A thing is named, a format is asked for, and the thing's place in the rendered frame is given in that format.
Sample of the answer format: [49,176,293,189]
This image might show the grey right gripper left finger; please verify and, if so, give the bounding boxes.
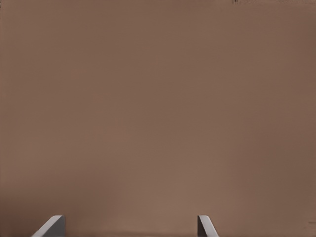
[30,215,66,237]

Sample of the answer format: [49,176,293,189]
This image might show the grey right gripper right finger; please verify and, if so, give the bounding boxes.
[197,215,220,237]

